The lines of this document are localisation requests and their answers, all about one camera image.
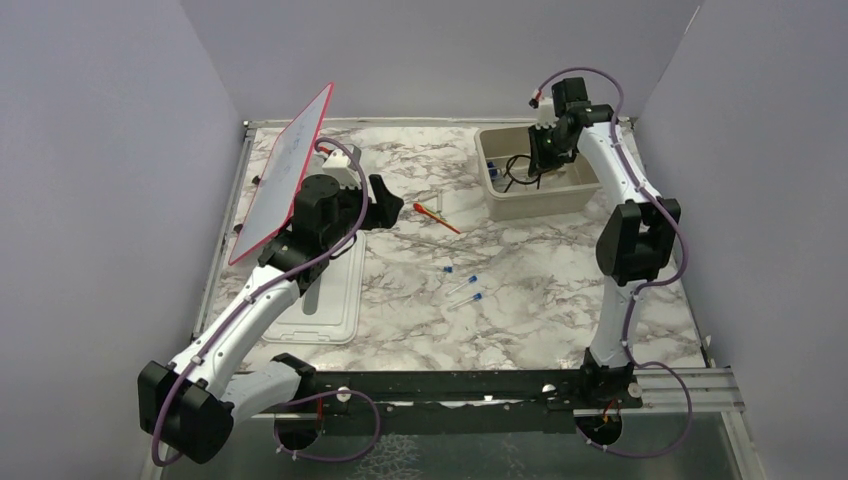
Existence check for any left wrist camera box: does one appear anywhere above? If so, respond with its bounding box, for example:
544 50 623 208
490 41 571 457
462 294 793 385
319 145 361 189

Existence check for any red plastic spoon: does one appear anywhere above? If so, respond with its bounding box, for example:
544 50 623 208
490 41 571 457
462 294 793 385
413 202 460 234

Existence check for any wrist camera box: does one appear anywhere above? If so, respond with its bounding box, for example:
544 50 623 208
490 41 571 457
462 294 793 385
319 145 361 189
528 91 558 130

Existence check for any beige plastic bin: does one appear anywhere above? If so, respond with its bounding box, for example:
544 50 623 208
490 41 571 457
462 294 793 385
474 125 601 221

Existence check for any blue cap test tube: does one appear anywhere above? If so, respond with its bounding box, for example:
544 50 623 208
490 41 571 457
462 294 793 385
423 265 454 281
446 275 478 296
448 292 482 311

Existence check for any white bin lid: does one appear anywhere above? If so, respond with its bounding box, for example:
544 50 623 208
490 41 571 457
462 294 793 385
262 233 367 345

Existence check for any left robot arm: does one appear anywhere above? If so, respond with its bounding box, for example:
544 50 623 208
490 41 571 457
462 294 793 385
137 174 404 467

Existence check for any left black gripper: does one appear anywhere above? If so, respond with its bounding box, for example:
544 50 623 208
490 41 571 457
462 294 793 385
323 174 404 248

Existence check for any red framed whiteboard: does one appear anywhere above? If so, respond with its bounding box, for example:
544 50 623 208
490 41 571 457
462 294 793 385
227 82 335 265

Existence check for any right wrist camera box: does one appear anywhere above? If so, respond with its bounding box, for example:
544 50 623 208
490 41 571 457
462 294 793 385
528 91 558 130

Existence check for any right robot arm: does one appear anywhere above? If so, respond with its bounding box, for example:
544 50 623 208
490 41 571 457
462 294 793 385
528 68 681 407

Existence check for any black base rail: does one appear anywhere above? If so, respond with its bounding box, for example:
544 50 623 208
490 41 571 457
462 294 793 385
268 370 643 436

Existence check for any black wire ring stand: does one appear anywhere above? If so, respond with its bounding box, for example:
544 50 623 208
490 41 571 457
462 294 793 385
502 154 542 193

